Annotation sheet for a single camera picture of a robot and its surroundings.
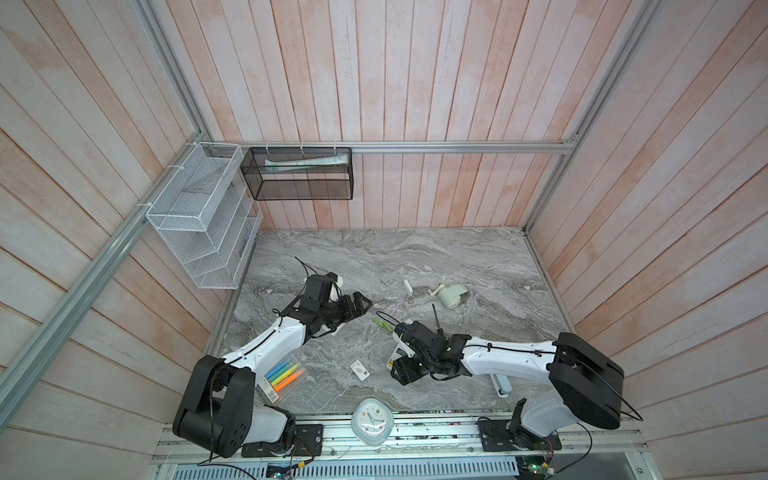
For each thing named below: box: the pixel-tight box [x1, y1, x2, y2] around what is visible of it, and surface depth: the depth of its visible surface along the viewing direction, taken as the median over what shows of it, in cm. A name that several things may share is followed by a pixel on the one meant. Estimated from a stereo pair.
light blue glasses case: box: [495, 374, 513, 395], surface depth 80 cm
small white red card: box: [350, 359, 371, 382], surface depth 85 cm
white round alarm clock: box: [351, 398, 395, 447], surface depth 76 cm
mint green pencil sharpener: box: [438, 282, 469, 309], surface depth 98 cm
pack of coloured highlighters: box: [255, 356, 308, 404], surface depth 84 cm
